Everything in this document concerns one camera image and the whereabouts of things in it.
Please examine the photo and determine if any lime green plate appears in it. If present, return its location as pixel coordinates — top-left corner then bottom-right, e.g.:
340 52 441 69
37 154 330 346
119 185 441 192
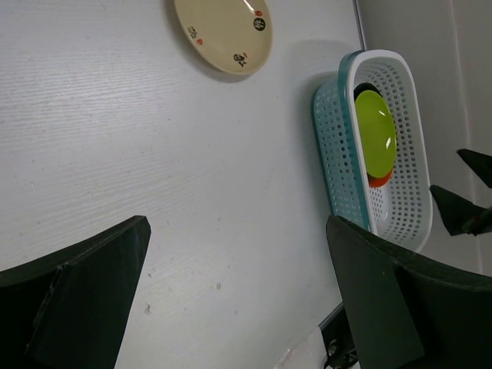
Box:
354 91 397 178

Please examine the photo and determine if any black plate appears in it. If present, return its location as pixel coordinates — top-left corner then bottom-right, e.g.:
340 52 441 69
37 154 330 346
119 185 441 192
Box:
354 82 381 101

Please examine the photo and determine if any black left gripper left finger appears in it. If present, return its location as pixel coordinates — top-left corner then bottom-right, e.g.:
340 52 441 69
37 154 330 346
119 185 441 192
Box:
1 215 151 368

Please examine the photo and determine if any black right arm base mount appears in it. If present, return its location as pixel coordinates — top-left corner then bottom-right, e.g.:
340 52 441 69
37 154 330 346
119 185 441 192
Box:
319 303 358 369

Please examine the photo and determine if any cream plate with small motifs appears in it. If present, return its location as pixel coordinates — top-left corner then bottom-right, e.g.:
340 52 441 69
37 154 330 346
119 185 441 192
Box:
174 0 273 75

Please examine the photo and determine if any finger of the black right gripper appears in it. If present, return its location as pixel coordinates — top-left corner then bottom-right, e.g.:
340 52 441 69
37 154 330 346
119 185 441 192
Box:
430 185 491 236
457 149 492 188

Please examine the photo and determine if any orange plate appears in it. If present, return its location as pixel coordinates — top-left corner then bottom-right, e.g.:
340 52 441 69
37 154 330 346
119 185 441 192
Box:
367 170 393 188

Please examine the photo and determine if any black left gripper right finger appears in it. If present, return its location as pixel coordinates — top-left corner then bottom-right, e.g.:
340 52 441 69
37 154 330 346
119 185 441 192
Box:
326 216 491 368

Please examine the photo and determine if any white perforated plastic bin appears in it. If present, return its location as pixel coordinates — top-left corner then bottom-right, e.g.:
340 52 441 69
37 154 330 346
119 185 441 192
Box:
311 50 433 252

